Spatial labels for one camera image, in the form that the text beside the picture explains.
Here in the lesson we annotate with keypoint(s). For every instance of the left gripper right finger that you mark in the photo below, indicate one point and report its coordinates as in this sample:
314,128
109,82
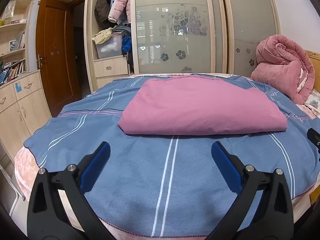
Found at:
262,208

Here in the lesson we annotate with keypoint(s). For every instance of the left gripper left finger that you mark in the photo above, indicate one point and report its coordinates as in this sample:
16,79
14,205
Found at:
58,208

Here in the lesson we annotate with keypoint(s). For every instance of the pink and white hooded jacket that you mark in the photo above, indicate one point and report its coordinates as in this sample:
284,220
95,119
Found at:
196,105

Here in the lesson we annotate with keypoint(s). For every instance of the pink floral bed cover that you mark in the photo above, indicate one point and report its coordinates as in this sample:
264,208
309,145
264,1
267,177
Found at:
35,174

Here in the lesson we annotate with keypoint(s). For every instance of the wooden headboard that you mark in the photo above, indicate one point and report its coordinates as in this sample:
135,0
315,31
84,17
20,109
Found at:
315,60

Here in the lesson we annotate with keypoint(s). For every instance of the rolled pink quilt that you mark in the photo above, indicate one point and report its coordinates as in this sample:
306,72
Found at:
284,65

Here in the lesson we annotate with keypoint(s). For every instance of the blue plaid bed sheet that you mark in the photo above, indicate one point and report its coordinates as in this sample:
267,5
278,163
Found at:
161,180

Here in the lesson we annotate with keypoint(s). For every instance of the light wood bookshelf cabinet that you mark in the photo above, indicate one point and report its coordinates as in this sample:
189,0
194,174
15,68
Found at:
24,107

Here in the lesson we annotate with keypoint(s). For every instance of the frosted glass wardrobe door right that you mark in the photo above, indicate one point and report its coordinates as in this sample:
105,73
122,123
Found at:
248,23

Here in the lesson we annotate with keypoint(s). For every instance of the frosted glass wardrobe door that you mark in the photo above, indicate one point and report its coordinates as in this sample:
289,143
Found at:
173,36
248,23

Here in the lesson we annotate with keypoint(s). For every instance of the row of books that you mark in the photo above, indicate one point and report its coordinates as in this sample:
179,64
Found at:
11,70

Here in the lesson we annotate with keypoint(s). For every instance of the brown wooden door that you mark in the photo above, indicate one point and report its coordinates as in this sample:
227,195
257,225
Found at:
55,55

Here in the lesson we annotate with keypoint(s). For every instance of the wardrobe wooden drawer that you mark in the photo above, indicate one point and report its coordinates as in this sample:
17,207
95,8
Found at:
111,66

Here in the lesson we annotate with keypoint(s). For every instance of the frosted glass wardrobe door left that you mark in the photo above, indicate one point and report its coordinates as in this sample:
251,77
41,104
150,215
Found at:
173,36

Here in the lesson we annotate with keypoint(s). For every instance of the translucent plastic storage box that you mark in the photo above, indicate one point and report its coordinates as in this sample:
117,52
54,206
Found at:
110,48

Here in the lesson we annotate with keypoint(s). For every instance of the cream crumpled cloth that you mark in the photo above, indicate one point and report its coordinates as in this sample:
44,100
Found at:
102,36

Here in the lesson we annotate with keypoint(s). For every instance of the blue garment in wardrobe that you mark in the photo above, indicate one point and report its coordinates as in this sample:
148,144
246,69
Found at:
126,45

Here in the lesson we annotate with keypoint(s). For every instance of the dark brown hanging coat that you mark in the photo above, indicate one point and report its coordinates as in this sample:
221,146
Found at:
102,10

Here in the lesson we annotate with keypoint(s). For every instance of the pink puffer jacket hanging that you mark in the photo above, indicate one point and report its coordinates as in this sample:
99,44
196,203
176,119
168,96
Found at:
118,7

